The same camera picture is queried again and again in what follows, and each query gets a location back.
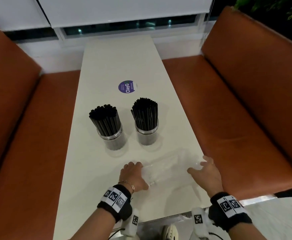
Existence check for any person's left hand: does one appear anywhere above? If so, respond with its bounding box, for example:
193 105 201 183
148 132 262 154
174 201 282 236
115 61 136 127
118 161 149 192

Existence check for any person's right hand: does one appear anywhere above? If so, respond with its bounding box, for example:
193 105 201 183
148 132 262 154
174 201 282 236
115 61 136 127
187 155 223 196

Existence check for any clear plastic bag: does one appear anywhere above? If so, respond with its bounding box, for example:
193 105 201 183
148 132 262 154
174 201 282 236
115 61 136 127
141 153 207 188

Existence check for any person's right forearm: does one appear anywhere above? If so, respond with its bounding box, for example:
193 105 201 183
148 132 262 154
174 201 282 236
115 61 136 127
227 217 270 240

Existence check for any person's left forearm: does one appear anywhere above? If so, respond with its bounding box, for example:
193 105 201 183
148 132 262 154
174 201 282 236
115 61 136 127
70 207 122 240

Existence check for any black left wristband with markers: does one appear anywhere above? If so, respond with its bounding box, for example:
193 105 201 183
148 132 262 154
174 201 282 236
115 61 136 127
97 184 133 223

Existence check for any black wristband with markers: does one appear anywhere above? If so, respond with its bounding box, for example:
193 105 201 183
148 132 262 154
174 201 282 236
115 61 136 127
208 192 253 232
97 184 133 223

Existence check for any clear plastic jar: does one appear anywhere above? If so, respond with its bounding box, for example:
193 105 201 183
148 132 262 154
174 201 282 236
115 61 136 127
135 120 159 146
96 124 127 151

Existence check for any black right wristband with markers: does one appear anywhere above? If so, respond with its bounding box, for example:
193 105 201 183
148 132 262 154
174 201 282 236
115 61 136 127
208 192 253 232

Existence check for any white shoe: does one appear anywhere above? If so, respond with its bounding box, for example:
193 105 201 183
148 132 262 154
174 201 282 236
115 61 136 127
162 224 179 240

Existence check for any bundle of black straws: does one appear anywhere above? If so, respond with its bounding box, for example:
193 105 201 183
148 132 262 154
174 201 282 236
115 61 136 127
131 97 159 130
89 104 121 137

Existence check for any orange leather bench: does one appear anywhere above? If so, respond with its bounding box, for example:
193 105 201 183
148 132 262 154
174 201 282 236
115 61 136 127
162 6 292 201
0 26 81 240

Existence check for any round purple sticker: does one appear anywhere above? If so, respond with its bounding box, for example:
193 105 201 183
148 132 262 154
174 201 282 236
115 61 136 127
118 80 138 94

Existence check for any white framed window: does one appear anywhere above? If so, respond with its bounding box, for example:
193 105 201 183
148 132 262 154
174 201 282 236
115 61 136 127
4 12 213 45

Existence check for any white roller blind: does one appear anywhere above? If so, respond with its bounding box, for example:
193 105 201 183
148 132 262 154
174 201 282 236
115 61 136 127
34 0 212 29
0 0 53 32

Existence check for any green plant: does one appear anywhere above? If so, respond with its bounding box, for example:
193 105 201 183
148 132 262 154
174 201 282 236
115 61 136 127
234 0 292 27

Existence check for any thin gold bracelet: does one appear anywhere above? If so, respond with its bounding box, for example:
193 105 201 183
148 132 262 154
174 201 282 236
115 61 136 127
118 181 136 194

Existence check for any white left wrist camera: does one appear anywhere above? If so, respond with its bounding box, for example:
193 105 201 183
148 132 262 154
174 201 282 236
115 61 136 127
122 208 140 237

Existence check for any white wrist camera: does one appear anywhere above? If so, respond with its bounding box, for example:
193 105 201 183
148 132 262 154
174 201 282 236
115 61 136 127
122 208 140 237
191 207 216 240

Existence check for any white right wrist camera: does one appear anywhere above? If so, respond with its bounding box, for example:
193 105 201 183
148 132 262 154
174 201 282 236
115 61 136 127
191 207 216 240

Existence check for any thin black cable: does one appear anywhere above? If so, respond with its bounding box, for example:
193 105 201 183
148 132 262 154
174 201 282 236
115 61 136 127
107 228 124 240

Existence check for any blind pull cord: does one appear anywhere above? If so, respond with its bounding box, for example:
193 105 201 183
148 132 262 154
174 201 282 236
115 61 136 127
201 0 216 49

